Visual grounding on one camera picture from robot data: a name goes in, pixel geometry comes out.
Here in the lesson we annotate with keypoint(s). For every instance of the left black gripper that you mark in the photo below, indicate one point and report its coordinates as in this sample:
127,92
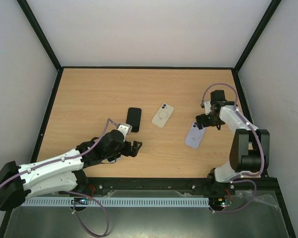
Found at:
126,152

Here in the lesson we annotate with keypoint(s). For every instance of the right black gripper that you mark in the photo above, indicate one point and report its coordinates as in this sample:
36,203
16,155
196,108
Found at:
204,120

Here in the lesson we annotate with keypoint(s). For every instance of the lilac phone case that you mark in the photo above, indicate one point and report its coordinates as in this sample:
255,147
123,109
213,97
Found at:
194,136

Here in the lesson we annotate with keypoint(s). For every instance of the beige phone case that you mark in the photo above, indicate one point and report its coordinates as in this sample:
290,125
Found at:
162,115

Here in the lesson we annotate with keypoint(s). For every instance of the phone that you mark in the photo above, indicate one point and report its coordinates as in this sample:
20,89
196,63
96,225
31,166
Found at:
114,158

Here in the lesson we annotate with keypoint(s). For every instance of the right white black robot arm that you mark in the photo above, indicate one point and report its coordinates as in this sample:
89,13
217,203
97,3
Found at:
249,153

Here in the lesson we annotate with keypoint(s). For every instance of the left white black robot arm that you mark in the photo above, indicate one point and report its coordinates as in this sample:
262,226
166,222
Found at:
61,173

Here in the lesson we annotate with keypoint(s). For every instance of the black phone case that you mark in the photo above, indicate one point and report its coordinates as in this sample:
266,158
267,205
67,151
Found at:
134,118

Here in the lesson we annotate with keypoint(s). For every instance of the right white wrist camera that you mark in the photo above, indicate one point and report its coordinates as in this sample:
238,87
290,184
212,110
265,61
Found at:
206,106

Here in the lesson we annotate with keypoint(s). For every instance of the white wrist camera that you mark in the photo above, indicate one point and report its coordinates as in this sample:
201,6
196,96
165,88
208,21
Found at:
206,106
125,129

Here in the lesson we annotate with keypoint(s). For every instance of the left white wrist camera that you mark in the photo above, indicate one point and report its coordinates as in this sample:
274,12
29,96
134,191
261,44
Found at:
125,129

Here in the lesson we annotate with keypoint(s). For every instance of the light blue slotted cable duct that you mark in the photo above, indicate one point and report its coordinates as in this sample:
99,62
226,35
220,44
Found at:
117,202

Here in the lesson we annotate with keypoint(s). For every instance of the black aluminium frame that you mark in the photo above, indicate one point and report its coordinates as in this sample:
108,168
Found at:
272,7

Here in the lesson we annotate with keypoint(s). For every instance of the black mounting rail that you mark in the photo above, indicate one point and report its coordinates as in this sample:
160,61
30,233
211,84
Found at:
193,186

